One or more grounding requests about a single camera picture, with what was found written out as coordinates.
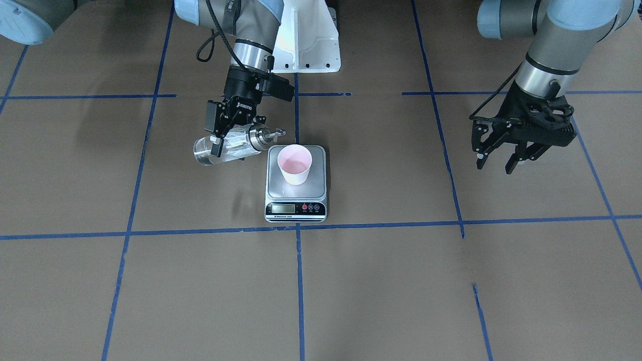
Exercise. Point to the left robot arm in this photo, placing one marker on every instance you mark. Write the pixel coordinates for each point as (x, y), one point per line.
(564, 33)

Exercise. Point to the digital kitchen scale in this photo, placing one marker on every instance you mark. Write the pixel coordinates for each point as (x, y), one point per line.
(307, 202)

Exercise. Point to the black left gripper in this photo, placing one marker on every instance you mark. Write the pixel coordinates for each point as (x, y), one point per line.
(512, 105)

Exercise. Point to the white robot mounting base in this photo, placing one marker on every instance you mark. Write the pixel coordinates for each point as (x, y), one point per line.
(308, 39)

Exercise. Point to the pink paper cup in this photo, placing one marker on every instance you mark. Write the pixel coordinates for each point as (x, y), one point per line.
(294, 162)

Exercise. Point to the glass sauce bottle steel spout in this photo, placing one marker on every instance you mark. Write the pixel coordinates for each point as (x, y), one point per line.
(231, 146)

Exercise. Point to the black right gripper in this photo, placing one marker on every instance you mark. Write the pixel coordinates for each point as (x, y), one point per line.
(241, 94)

